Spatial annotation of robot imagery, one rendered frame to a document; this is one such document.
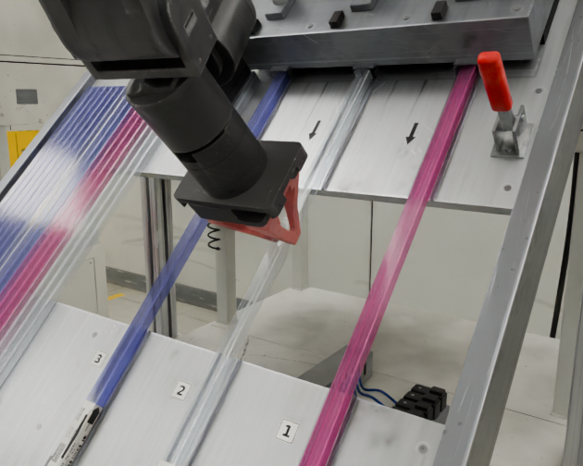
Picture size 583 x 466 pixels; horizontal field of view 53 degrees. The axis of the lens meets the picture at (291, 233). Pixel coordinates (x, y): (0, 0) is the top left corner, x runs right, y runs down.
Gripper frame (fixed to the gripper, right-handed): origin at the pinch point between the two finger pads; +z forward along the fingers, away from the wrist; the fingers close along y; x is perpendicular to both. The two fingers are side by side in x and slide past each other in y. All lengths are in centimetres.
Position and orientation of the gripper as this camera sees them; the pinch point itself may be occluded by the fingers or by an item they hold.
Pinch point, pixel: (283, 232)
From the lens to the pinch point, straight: 54.0
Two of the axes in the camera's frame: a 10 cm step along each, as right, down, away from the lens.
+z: 4.2, 5.4, 7.3
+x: -3.9, 8.3, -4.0
